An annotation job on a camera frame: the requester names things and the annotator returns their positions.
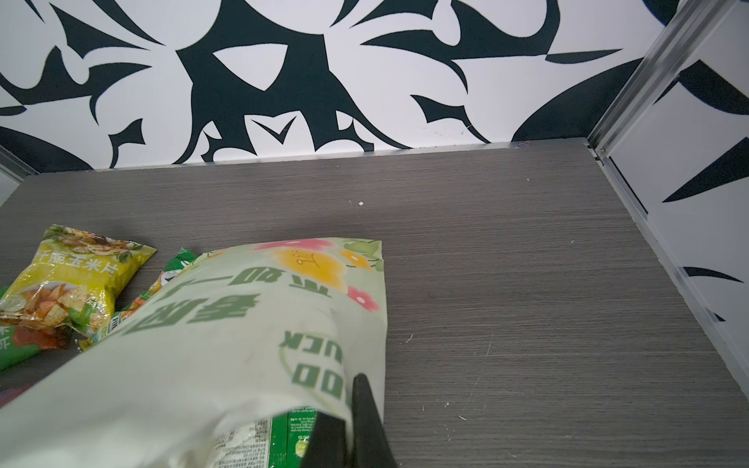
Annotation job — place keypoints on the green red snack bag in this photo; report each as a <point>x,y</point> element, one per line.
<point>12,353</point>

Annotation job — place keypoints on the green white snack bag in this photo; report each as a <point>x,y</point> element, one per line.
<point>279,441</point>

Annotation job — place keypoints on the purple snack bag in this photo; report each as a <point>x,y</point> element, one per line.
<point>9,395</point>

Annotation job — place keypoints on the yellow green snack bag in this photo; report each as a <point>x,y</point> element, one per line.
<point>173,269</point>

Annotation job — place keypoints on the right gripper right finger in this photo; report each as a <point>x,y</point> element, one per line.
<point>370,447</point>

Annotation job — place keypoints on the floral paper gift bag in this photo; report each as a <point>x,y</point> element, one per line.
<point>242,334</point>

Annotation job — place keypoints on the aluminium cage frame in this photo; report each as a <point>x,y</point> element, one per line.
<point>659,89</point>

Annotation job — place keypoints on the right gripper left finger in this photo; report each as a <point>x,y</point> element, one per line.
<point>329,443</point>

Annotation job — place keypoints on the yellow chips snack bag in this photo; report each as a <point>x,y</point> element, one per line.
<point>71,284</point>

